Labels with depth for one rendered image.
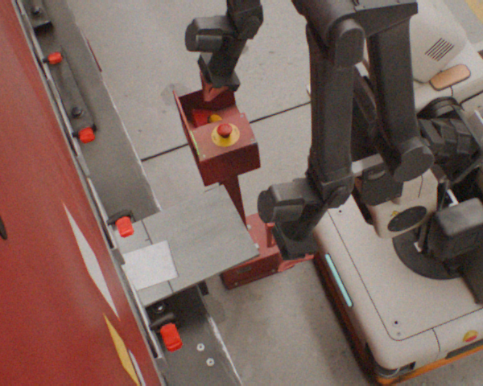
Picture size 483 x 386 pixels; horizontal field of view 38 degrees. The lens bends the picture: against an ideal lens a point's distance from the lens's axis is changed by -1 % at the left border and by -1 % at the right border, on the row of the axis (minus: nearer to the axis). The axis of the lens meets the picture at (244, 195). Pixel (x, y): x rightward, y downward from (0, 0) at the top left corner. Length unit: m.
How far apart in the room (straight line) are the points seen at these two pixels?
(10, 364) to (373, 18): 0.73
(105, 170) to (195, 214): 0.34
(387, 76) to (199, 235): 0.57
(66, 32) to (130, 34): 1.22
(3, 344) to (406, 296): 1.94
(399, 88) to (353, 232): 1.20
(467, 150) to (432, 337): 0.93
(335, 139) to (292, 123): 1.72
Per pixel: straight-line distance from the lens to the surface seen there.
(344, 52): 0.90
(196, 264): 1.40
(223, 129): 1.80
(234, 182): 2.05
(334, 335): 2.39
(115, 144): 1.75
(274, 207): 1.20
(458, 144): 1.27
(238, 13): 1.43
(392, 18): 0.93
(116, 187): 1.68
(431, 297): 2.16
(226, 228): 1.43
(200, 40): 1.46
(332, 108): 1.03
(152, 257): 1.42
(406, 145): 1.17
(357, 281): 2.16
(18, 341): 0.28
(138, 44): 3.19
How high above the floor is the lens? 2.24
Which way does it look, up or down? 58 degrees down
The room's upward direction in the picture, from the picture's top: 10 degrees counter-clockwise
